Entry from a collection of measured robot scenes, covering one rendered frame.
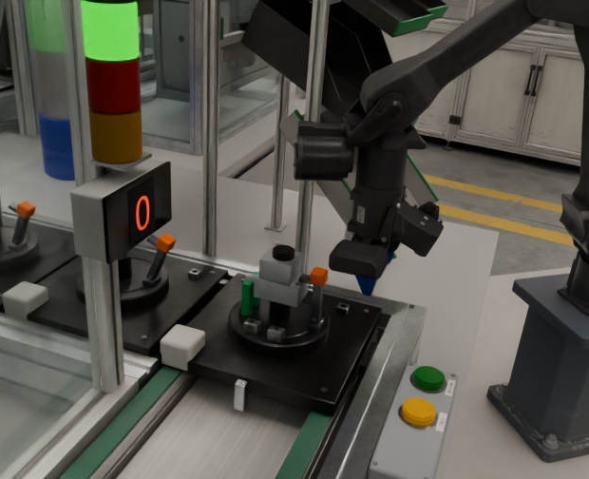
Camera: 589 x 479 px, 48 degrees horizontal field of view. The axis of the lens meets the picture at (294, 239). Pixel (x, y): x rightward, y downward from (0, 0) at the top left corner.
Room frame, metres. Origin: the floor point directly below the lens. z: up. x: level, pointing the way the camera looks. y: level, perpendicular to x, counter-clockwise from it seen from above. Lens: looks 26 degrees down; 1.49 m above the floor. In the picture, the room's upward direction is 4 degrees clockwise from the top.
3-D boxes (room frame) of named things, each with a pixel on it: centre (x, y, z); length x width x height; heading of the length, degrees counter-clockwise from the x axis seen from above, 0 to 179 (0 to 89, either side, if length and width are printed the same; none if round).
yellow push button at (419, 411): (0.63, -0.16, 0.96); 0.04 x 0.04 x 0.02
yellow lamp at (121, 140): (0.64, 0.19, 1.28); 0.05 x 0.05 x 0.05
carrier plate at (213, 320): (0.78, 0.01, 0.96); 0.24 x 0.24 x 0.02; 71
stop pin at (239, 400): (0.66, 0.05, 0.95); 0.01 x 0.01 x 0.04; 71
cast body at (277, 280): (0.78, 0.02, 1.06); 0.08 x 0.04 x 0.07; 72
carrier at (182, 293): (0.86, 0.26, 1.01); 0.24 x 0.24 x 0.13; 71
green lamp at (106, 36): (0.64, 0.19, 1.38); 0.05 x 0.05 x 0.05
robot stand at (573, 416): (0.76, -0.40, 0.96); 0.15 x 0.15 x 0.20; 20
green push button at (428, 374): (0.70, -0.19, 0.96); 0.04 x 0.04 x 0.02
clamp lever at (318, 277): (0.77, -0.03, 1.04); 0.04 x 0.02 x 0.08; 71
